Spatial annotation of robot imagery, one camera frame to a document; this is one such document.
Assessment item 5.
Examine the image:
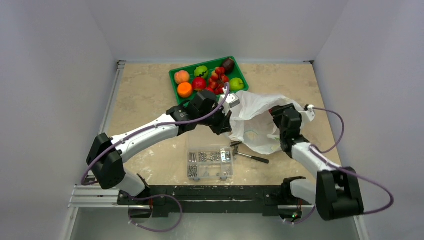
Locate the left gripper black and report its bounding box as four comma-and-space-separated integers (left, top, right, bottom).
197, 102, 232, 136

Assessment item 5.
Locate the white plastic bag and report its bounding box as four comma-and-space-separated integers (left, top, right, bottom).
229, 90, 306, 155

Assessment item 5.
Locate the fake red cherry bunch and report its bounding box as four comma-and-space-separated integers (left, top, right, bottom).
206, 67, 230, 95

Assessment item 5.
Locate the fake green apple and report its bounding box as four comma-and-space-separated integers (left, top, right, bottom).
229, 77, 245, 92

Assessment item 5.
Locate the fake red apple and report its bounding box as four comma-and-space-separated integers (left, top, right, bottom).
191, 77, 207, 92

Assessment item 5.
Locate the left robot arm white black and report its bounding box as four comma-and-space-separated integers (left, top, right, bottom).
86, 90, 240, 205

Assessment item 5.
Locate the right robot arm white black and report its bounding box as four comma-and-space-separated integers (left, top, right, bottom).
269, 103, 364, 221

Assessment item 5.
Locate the fake orange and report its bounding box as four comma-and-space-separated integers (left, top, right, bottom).
176, 82, 193, 99

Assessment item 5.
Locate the fake green cracked fruit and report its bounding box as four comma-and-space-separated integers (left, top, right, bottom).
194, 65, 209, 79

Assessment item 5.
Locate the fake dark red fruit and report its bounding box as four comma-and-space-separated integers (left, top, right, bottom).
220, 57, 235, 74

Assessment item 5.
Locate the fake peach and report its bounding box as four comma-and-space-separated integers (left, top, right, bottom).
174, 70, 190, 85

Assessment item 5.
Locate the clear plastic screw box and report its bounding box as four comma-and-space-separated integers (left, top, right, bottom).
187, 132, 234, 182

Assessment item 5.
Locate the green plastic tray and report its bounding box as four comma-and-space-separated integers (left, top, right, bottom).
169, 56, 250, 104

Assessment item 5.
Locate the black base bar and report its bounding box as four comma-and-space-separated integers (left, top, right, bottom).
117, 185, 299, 218

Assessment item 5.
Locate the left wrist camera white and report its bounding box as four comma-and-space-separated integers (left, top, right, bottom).
218, 93, 240, 115

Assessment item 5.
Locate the small black-handled hammer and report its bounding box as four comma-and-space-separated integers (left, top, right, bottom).
233, 145, 270, 164

